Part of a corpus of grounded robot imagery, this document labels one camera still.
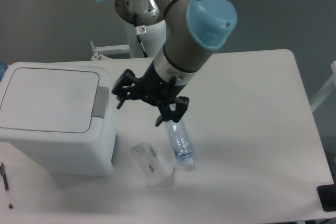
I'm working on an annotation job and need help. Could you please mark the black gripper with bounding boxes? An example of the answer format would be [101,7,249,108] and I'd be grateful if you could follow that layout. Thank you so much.
[111,63,190,127]

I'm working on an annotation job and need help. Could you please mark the white push-lid trash can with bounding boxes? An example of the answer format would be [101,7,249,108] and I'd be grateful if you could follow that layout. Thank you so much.
[1,62,117,176]

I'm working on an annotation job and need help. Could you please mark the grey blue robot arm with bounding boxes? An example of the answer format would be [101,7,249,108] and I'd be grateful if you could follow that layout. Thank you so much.
[97,0,237,125]

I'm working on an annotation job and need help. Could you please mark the blue object behind can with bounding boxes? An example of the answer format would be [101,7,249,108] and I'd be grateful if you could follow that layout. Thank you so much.
[0,61,8,81]

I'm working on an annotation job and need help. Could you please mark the crushed clear plastic bottle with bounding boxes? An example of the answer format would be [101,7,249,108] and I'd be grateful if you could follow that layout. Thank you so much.
[164,119,194,171]

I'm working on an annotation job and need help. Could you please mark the clear plastic cup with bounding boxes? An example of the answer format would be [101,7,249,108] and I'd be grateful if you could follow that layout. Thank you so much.
[130,142,174,188]

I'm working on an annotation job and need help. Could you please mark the black pen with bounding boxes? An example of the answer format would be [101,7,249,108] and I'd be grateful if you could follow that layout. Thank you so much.
[0,162,13,209]

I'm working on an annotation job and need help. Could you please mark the black device at table edge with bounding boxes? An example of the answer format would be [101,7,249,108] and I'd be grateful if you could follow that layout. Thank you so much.
[317,184,335,212]

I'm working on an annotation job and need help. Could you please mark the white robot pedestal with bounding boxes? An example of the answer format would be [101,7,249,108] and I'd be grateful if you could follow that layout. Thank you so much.
[90,0,169,61]

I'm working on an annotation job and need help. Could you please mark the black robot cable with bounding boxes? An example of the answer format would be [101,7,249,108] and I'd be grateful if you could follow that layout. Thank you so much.
[132,13,150,58]

